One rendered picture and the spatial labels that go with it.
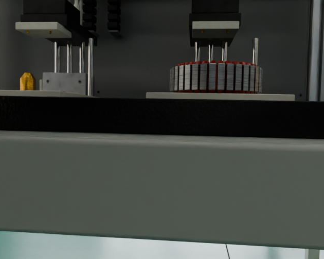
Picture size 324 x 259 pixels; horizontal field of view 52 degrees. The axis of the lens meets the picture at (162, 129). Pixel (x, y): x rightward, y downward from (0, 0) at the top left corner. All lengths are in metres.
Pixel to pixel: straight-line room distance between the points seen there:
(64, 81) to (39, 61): 0.18
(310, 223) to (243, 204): 0.03
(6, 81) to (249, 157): 0.67
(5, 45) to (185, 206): 0.67
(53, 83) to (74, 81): 0.04
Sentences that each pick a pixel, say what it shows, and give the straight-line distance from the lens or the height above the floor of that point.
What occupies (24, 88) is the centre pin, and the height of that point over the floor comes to 0.79.
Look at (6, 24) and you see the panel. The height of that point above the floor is 0.94.
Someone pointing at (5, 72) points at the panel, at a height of 0.84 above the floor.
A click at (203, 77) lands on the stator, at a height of 0.80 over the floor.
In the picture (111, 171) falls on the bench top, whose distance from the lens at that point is 0.17.
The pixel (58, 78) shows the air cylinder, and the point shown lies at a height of 0.81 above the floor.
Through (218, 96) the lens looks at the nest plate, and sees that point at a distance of 0.34.
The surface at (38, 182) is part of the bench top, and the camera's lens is 0.18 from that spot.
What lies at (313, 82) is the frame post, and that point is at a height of 0.82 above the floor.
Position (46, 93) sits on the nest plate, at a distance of 0.38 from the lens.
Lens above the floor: 0.76
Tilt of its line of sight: 3 degrees down
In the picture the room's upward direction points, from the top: 1 degrees clockwise
